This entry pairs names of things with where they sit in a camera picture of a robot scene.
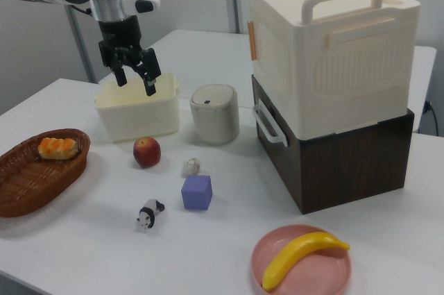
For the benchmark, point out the cream open plastic bin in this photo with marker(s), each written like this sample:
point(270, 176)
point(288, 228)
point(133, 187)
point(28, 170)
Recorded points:
point(138, 118)

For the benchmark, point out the purple cube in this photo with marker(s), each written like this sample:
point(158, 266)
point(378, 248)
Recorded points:
point(196, 192)

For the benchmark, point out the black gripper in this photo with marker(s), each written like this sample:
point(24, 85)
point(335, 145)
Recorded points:
point(119, 36)

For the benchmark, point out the pink plate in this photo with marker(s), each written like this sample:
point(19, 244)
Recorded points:
point(312, 274)

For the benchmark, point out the dark wooden drawer box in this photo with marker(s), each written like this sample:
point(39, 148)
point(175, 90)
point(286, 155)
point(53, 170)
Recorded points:
point(347, 170)

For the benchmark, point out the small beige trash can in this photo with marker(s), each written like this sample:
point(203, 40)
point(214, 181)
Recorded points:
point(215, 125)

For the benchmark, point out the white garlic bulb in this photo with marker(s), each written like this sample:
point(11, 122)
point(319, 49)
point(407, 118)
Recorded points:
point(191, 167)

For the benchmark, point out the panda figurine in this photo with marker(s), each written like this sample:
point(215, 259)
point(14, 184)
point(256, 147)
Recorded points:
point(150, 215)

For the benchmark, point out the red apple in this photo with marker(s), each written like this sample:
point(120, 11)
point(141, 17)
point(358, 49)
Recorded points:
point(147, 152)

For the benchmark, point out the yellow toy banana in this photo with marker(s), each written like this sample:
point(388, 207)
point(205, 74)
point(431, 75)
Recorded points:
point(298, 255)

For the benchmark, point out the toy bread with orange topping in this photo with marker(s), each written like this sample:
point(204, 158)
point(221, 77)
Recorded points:
point(57, 149)

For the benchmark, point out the brown wicker basket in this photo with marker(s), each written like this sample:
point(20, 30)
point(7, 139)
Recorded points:
point(27, 184)

